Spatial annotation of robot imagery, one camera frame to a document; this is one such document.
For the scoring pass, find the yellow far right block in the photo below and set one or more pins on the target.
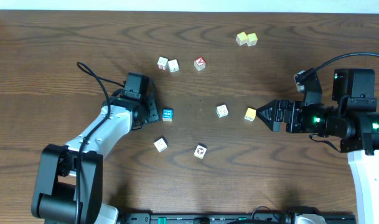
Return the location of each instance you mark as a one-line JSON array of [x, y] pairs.
[[252, 39]]

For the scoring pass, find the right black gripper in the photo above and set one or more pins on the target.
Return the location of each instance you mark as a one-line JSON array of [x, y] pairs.
[[295, 109]]

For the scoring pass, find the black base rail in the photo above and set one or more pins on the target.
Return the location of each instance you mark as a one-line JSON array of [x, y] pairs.
[[261, 214]]

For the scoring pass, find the red letter A block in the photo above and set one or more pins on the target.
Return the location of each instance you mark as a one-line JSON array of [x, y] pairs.
[[200, 63]]

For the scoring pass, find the yellow block near centre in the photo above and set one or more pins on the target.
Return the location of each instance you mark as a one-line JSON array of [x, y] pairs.
[[250, 114]]

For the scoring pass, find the blue top wooden block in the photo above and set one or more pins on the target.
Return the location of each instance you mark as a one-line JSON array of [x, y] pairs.
[[167, 115]]

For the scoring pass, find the white letter wooden block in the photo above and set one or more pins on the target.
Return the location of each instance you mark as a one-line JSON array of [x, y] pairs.
[[173, 65]]

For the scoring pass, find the brown circle wooden block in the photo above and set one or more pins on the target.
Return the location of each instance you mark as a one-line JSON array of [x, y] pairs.
[[200, 151]]

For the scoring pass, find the pale yellow far block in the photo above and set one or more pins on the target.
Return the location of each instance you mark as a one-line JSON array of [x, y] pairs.
[[241, 38]]

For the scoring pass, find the white red wooden block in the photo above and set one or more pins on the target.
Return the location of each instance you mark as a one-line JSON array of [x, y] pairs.
[[162, 63]]

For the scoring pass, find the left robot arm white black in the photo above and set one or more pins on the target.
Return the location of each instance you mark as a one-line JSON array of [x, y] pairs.
[[69, 184]]

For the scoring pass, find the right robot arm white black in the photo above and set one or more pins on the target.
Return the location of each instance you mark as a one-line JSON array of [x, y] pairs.
[[354, 120]]

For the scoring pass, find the white green wooden block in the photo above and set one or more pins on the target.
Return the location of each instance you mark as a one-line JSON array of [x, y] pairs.
[[222, 111]]

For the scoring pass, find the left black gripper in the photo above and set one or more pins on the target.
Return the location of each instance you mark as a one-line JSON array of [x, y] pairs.
[[152, 111]]

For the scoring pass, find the white block letter B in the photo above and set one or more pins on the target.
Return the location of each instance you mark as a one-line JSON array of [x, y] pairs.
[[160, 144]]

